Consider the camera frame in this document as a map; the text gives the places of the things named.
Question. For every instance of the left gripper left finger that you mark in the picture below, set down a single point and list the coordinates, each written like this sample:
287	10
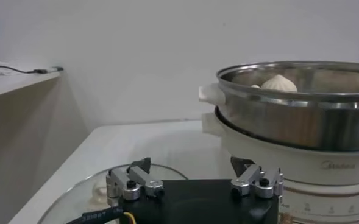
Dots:
145	181

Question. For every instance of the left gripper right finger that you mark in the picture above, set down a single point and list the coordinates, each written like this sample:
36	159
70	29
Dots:
247	179

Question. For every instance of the white steamed baozi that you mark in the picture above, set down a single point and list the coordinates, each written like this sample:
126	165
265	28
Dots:
278	84
255	86

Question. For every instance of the stainless steel steamer basket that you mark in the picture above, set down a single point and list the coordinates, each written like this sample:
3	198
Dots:
289	121

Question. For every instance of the white electric cooker base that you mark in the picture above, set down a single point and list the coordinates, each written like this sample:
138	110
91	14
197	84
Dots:
273	170

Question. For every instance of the round glass pot lid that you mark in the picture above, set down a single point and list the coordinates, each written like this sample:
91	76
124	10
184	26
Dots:
75	201

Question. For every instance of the white side desk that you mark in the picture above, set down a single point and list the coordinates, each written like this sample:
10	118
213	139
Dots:
14	83

